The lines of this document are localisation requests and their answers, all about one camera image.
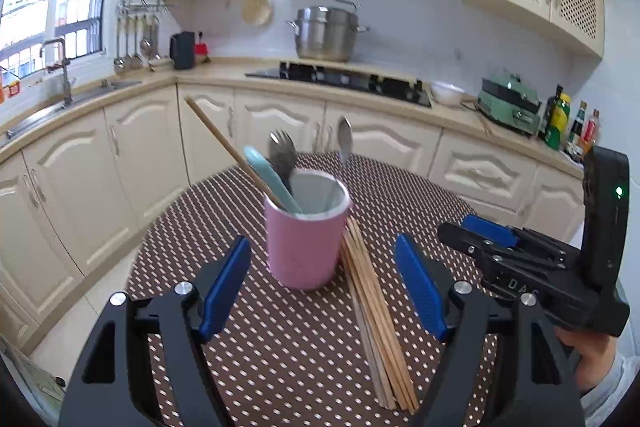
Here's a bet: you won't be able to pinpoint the white bowl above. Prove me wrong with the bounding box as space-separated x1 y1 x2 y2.
430 81 467 106

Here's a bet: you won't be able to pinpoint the light blue spoon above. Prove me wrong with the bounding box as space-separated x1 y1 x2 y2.
243 146 305 215

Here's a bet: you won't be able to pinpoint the round beige wall strainer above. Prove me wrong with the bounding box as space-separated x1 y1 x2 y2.
242 0 273 26

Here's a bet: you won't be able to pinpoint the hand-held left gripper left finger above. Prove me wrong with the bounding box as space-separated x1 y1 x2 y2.
59 236 252 427

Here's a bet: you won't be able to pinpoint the green yellow bottle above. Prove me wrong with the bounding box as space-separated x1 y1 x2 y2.
545 93 572 151

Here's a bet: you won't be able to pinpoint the person's right forearm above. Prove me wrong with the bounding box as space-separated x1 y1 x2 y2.
580 349 640 414

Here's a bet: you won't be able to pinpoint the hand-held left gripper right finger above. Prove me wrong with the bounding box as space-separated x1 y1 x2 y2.
394 233 586 427

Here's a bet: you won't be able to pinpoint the black kettle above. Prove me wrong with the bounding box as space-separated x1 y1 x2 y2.
170 31 197 70

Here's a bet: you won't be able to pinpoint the metal fork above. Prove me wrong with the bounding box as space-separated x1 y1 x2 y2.
268 130 297 188

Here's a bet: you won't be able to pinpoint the person's right hand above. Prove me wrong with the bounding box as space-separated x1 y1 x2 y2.
556 328 619 394

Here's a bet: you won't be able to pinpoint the red label bottle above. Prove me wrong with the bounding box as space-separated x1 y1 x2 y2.
580 109 601 155

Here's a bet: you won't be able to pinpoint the cream base kitchen cabinets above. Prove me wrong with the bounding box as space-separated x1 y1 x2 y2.
0 84 586 358

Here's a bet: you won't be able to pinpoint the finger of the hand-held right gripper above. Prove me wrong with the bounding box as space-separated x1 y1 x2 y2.
437 222 508 269
460 214 581 264

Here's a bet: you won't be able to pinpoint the dark sauce bottle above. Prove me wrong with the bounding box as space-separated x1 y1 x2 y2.
567 101 587 154

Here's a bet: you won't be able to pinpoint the hanging metal ladle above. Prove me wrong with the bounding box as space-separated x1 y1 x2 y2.
114 17 126 75

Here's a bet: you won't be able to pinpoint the green electric grill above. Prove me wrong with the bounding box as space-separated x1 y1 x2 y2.
475 69 543 136

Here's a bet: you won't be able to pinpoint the steel sink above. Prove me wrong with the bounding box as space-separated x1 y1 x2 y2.
5 79 143 140

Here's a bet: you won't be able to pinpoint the black gas stove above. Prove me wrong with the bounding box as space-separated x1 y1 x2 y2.
245 61 433 108

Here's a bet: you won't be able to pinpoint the stainless steel pot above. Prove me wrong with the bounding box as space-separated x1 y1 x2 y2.
286 0 371 62

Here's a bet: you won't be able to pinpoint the bundle of wooden chopsticks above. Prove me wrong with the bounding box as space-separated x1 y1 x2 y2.
341 217 420 414

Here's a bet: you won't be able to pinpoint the pink utensil cup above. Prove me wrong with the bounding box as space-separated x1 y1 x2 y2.
264 169 352 290

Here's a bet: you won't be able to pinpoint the metal faucet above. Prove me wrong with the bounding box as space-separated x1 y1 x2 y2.
40 38 76 108

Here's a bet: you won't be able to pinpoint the dark oil bottle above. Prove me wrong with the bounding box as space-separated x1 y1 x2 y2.
542 84 563 142

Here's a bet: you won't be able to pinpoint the long wooden stick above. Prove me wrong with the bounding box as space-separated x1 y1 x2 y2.
184 97 288 212

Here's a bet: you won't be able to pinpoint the metal spoon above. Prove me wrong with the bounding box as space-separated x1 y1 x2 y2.
337 117 354 180

